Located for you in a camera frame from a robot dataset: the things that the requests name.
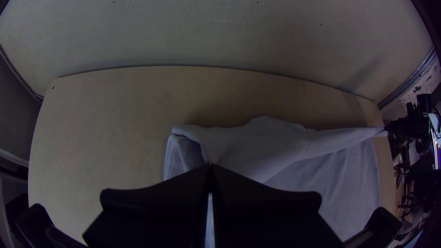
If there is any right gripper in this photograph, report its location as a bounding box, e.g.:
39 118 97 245
387 117 431 139

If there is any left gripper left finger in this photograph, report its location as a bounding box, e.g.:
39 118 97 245
82 163 211 248

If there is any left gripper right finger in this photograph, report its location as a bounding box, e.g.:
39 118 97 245
211 163 344 248

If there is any white t-shirt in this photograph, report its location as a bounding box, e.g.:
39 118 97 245
164 115 389 248

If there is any white printed poster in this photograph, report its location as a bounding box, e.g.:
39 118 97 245
398 63 441 106

